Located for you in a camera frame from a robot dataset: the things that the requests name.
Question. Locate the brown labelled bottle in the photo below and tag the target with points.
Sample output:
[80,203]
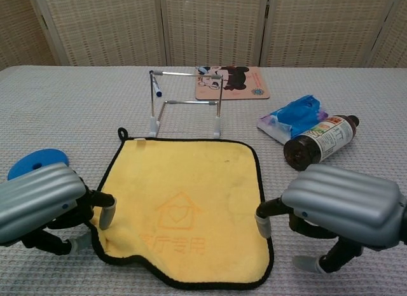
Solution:
[321,140]

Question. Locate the blue whiteboard marker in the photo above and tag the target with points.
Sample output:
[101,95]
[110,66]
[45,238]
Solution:
[157,89]

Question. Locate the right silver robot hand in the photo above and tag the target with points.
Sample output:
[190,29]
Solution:
[343,200]

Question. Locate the yellow and grey towel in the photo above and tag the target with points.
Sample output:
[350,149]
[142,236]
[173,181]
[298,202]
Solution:
[187,187]

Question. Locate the bamboo folding screen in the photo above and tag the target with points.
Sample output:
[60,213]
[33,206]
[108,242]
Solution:
[206,25]

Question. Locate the blue plastic disc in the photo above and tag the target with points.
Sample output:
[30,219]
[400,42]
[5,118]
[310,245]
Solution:
[35,159]

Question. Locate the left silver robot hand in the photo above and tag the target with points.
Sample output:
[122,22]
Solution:
[35,197]

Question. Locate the cartoon girl mouse pad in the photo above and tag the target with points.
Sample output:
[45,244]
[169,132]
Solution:
[251,86]

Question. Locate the white woven tablecloth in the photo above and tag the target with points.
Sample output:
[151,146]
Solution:
[79,102]

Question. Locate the blue tissue pack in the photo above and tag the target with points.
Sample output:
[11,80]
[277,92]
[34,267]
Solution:
[295,116]

